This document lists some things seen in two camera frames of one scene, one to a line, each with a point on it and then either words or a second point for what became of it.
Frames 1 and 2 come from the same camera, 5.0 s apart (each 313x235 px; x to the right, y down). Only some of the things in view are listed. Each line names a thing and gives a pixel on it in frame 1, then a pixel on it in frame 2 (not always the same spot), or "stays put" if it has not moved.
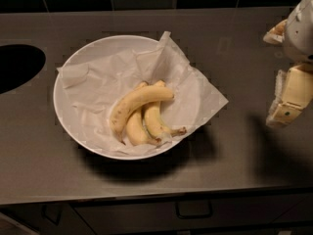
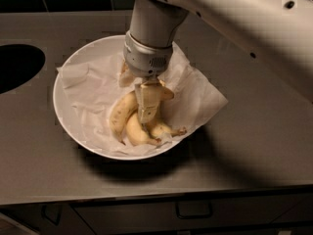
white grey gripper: x=300 y=33 → x=146 y=60
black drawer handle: x=195 y=210 stays put
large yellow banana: x=131 y=100 stays put
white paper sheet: x=96 y=87 stays put
